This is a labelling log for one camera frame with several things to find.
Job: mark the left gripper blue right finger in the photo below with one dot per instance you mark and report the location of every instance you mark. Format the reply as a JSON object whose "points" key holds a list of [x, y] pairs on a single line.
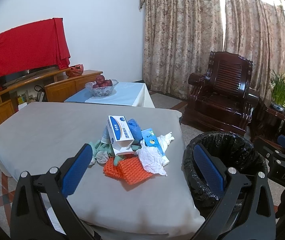
{"points": [[245, 209]]}

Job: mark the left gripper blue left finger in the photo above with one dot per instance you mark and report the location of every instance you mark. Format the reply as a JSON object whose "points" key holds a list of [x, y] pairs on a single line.
{"points": [[40, 209]]}

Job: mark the white blue medicine box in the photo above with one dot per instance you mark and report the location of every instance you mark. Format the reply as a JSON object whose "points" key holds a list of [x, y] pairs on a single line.
{"points": [[120, 135]]}

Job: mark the orange foam net sleeve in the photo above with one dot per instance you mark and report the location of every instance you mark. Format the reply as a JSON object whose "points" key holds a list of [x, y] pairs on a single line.
{"points": [[133, 171]]}

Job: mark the white tissue piece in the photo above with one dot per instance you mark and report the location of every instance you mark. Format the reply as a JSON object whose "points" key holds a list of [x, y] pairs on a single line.
{"points": [[165, 139]]}

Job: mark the blue plastic shoe cover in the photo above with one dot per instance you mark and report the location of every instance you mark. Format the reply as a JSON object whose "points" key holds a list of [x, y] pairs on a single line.
{"points": [[135, 129]]}

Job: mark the blue hand cream tube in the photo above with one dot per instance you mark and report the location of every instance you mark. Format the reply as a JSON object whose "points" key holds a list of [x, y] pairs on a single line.
{"points": [[152, 140]]}

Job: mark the dark wooden side table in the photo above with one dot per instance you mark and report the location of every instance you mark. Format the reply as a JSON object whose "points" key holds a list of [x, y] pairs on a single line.
{"points": [[266, 121]]}

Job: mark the green potted plant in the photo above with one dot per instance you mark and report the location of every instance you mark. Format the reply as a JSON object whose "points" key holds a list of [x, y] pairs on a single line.
{"points": [[277, 86]]}

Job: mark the dark wooden armchair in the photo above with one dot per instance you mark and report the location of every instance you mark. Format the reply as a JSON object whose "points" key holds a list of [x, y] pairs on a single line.
{"points": [[222, 99]]}

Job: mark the glass fruit bowl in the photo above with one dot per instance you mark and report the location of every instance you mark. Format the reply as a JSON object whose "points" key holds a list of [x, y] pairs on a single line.
{"points": [[101, 91]]}

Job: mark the wooden tv cabinet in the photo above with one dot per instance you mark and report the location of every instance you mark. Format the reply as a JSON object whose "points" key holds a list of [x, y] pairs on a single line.
{"points": [[55, 83]]}

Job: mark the red apples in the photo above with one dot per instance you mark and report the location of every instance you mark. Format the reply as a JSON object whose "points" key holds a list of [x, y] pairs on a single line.
{"points": [[101, 81]]}

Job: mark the light blue cloth side table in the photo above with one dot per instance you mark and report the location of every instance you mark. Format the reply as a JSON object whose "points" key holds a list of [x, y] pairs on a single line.
{"points": [[124, 94]]}

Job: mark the red cloth over television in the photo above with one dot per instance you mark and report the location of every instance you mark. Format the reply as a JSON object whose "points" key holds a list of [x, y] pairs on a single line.
{"points": [[34, 45]]}

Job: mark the floral beige curtain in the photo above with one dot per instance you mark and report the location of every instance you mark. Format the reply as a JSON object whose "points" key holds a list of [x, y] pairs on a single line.
{"points": [[181, 34]]}

